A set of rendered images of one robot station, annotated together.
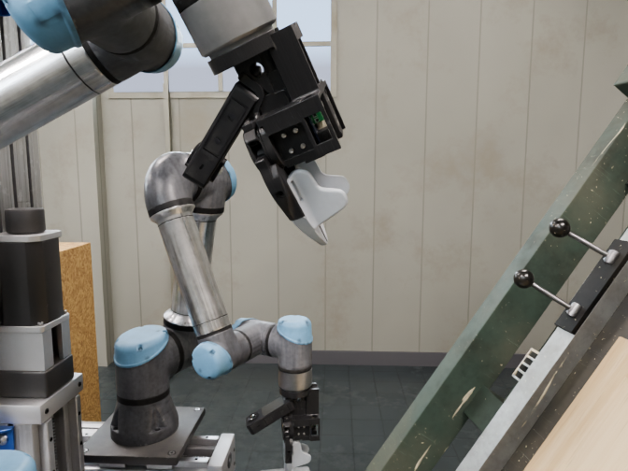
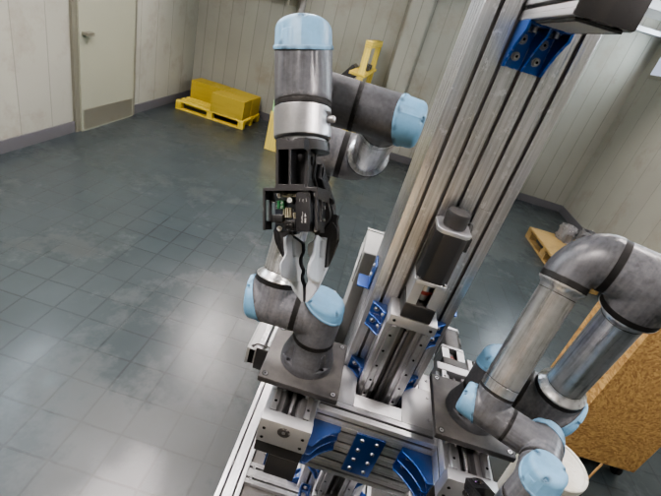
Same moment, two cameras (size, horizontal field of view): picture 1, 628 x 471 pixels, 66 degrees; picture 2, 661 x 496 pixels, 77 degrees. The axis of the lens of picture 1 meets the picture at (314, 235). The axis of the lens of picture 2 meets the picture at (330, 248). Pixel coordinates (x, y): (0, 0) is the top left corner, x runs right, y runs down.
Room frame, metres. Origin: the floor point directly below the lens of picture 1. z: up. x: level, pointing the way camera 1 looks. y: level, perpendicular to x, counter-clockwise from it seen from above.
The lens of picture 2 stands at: (0.51, -0.48, 1.90)
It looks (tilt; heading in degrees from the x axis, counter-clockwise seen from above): 29 degrees down; 88
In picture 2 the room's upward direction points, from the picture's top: 17 degrees clockwise
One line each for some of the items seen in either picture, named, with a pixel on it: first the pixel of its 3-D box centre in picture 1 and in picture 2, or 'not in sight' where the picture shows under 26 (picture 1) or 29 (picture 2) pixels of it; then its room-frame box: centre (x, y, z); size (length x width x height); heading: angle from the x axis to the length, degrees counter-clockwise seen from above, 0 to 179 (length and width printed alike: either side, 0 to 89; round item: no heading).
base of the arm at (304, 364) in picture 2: not in sight; (310, 346); (0.56, 0.42, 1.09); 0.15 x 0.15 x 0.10
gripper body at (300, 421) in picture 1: (298, 411); not in sight; (1.02, 0.03, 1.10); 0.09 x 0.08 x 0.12; 98
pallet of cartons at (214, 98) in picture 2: not in sight; (220, 102); (-1.66, 6.23, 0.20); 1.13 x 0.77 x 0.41; 177
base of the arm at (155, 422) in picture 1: (144, 408); (478, 401); (1.06, 0.39, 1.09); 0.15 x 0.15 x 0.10
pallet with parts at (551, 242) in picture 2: not in sight; (578, 255); (3.56, 4.26, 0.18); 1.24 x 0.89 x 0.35; 87
